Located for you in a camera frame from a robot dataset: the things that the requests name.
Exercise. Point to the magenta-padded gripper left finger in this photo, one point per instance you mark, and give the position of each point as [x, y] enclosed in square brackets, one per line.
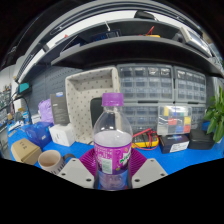
[73, 171]

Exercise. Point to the dark grey flat box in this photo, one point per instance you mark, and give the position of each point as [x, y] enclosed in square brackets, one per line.
[60, 108]

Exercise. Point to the black box with white label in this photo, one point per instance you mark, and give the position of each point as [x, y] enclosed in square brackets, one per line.
[173, 144]

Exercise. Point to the black case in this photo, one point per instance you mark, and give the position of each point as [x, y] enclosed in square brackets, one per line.
[201, 139]

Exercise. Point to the yellow multimeter with red leads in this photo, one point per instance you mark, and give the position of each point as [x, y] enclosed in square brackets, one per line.
[145, 141]

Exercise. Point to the purple plastic bag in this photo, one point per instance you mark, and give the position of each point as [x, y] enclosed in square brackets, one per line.
[46, 111]

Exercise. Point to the grey small-parts drawer cabinet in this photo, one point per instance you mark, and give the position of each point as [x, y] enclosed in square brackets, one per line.
[141, 115]
[145, 81]
[190, 85]

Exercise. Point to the black speaker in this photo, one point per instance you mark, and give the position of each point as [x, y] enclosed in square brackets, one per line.
[96, 111]

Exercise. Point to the blue tissue box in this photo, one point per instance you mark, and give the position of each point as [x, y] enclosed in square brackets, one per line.
[38, 133]

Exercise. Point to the green potted plant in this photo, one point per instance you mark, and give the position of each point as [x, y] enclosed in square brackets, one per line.
[218, 116]

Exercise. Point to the clear organizer with coloured parts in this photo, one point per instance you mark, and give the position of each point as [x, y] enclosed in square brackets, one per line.
[175, 120]

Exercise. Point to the white carton box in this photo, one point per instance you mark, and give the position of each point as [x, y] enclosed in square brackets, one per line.
[63, 135]

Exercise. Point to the white perforated storage crate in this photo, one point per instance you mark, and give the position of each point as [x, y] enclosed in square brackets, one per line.
[80, 106]

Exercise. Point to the black shelf unit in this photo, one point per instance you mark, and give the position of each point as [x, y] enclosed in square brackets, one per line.
[133, 50]

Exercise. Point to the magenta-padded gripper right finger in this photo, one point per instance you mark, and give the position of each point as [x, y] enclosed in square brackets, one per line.
[150, 170]

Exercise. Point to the beige mug with lettering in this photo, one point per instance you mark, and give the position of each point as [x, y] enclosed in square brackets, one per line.
[51, 161]

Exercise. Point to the brown cardboard box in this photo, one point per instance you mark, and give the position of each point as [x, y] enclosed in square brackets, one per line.
[25, 151]

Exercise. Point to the clear bottle with purple label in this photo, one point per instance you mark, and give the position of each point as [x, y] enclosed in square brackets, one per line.
[112, 150]

